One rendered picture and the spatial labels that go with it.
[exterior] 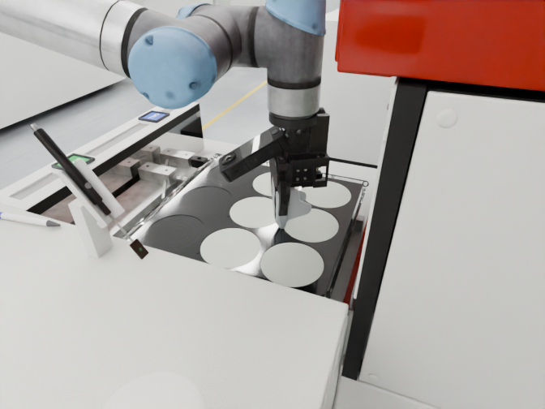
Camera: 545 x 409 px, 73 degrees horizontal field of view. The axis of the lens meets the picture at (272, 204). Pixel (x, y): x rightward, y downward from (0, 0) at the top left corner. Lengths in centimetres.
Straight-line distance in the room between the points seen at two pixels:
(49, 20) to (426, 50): 35
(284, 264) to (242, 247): 8
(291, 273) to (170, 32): 37
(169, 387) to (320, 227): 44
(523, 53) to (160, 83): 30
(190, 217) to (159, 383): 44
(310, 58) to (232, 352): 36
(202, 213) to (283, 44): 35
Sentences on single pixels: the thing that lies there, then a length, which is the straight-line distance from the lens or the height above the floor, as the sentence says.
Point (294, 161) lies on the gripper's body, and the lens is 55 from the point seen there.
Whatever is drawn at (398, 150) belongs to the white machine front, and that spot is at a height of 117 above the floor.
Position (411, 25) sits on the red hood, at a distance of 30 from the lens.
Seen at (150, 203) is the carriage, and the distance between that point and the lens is 79.
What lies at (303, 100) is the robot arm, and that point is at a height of 114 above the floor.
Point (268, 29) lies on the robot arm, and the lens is 50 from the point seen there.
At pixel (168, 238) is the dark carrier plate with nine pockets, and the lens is 66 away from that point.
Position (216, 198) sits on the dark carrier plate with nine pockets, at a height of 90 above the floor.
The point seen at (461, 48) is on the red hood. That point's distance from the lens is 31.
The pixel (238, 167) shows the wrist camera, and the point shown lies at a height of 104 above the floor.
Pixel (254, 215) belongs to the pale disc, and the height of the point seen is 90.
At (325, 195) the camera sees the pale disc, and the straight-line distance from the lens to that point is 75.
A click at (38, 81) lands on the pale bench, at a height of 34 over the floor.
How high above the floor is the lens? 131
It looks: 35 degrees down
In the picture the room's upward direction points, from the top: straight up
